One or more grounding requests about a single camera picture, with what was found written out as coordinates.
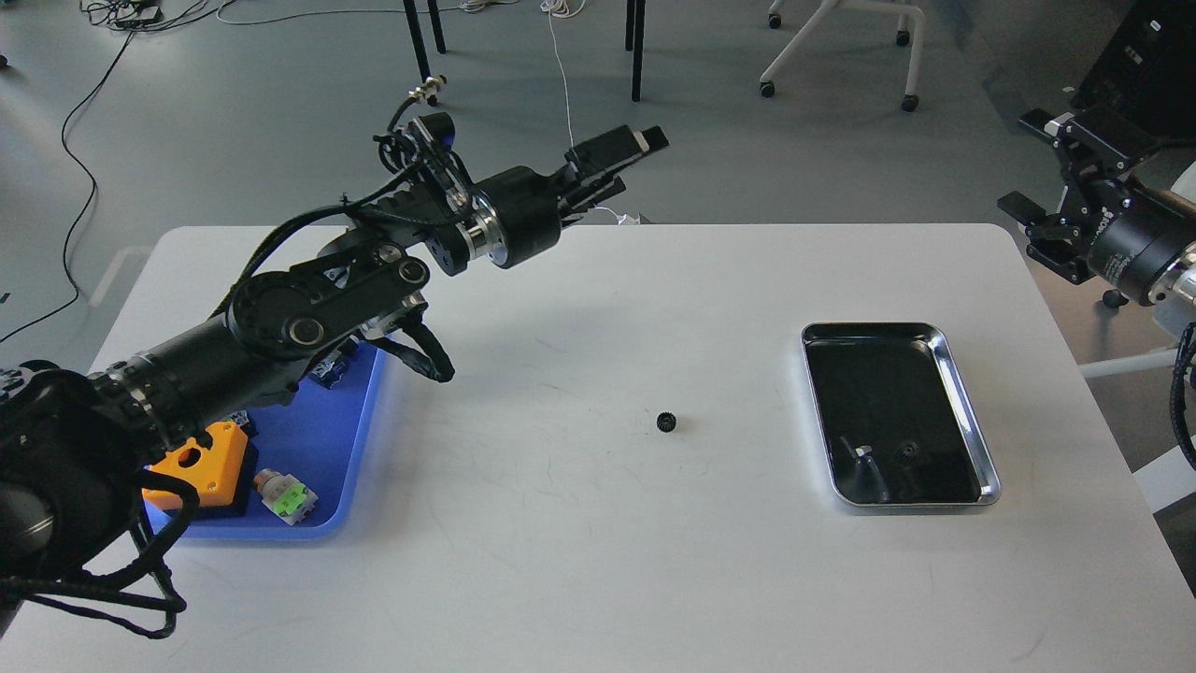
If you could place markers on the black table legs left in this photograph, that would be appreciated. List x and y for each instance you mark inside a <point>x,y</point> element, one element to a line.
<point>420,47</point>

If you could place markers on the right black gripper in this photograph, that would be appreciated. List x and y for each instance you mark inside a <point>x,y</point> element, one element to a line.
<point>1144,241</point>

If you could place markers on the black equipment case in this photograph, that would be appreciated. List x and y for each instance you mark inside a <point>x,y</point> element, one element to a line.
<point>1147,71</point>

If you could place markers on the orange button enclosure box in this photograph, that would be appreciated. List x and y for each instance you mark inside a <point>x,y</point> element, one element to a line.
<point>216,471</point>

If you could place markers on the black table legs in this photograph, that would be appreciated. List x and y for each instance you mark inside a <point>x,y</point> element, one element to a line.
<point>634,38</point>
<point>420,47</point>

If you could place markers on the green push button switch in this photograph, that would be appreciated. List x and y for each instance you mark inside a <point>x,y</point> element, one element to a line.
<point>332,368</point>

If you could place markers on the blue plastic tray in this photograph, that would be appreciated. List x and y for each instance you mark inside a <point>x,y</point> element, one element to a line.
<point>319,439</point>

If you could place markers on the white green contact switch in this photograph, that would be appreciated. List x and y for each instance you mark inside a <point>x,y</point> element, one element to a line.
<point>285,495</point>

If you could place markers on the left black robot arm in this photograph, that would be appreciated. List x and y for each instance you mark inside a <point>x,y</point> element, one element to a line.
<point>87,524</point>

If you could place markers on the black table legs right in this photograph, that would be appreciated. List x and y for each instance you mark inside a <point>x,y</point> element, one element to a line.
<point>634,38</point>

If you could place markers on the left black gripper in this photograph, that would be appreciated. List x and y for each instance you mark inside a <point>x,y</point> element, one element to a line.
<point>519,213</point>

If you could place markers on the silver metal tray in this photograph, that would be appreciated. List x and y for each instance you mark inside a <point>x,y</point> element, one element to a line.
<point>878,384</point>

